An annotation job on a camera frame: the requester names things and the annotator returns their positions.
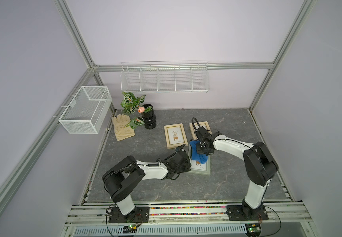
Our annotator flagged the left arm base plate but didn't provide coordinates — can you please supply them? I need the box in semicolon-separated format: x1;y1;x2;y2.
107;206;150;224

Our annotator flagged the blue microfiber cloth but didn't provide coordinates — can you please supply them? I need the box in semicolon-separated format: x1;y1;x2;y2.
189;140;208;164

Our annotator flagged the glossy black vase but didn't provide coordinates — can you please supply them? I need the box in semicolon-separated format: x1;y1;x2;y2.
141;104;157;129

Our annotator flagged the white wire basket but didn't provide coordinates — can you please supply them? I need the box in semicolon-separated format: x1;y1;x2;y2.
58;86;112;134

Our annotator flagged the green picture frame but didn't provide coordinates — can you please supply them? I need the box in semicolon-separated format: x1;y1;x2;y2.
188;146;211;176

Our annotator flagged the gold frame with deer print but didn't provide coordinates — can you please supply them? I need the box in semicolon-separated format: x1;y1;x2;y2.
164;123;188;149

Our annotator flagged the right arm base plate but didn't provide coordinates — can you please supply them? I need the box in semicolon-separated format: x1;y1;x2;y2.
226;204;269;222

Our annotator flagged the gold frame with plant print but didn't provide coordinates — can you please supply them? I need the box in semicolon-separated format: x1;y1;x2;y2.
189;121;212;140

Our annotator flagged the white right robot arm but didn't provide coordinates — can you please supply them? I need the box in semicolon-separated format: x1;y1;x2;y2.
194;127;279;219

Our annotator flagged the cream work glove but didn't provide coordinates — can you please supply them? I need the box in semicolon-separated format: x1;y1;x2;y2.
112;115;135;141

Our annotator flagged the white wire wall shelf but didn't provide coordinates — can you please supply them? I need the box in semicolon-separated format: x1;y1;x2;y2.
120;61;210;93

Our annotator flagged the green artificial plant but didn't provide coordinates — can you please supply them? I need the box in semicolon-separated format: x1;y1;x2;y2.
121;92;154;129

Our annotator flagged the aluminium rail base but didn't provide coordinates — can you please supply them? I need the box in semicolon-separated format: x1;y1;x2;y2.
61;200;320;237

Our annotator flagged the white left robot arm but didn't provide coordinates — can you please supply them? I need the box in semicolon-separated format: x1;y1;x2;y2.
102;145;191;217

